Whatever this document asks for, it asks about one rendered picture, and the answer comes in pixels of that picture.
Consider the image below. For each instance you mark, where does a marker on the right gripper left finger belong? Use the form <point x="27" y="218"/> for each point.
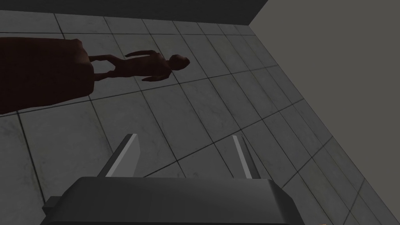
<point x="125" y="159"/>

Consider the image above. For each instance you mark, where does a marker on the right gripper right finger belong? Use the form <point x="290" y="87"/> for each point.
<point x="245" y="161"/>

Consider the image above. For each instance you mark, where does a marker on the dark brown human figure statue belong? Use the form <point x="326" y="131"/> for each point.
<point x="47" y="72"/>

